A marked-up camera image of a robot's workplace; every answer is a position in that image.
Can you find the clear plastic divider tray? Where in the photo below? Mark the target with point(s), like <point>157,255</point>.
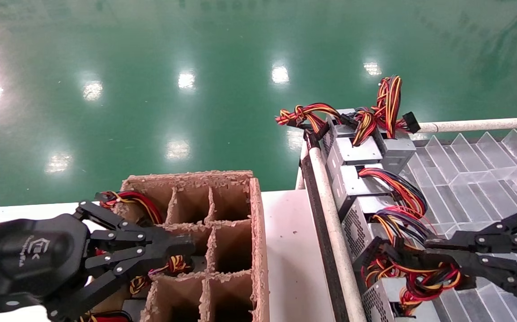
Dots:
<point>464,179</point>

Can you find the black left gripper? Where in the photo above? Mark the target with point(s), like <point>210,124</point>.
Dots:
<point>26,259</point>

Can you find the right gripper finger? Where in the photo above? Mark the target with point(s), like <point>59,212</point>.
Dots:
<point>468,268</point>
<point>509,241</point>

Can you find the black rack rail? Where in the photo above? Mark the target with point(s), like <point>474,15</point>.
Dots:
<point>325,241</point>

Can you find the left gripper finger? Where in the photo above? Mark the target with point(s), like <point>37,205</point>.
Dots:
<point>169,246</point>

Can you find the short white rack pipe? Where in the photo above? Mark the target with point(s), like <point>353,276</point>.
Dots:
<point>300,179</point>

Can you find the long white rack pipe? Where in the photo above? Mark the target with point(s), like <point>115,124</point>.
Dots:
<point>473,125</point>
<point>334,223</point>

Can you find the brown cardboard divider box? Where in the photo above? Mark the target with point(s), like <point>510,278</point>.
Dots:
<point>236,205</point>

